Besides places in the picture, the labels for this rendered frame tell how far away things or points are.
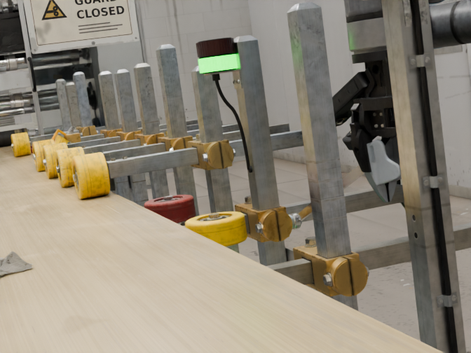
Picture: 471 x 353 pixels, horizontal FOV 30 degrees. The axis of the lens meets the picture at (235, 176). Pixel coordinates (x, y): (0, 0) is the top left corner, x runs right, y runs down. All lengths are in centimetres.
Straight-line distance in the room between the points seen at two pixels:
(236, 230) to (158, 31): 927
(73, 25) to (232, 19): 678
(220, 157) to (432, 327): 74
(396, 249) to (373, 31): 31
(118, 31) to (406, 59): 307
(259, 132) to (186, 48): 905
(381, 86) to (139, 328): 61
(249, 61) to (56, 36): 254
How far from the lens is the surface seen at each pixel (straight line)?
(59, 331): 77
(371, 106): 121
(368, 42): 120
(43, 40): 387
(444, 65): 629
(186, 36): 1044
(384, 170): 123
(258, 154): 139
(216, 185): 164
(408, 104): 92
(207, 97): 162
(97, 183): 160
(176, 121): 187
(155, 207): 138
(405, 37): 92
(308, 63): 115
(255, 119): 139
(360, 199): 152
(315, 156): 115
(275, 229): 138
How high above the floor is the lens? 110
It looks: 7 degrees down
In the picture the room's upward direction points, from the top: 8 degrees counter-clockwise
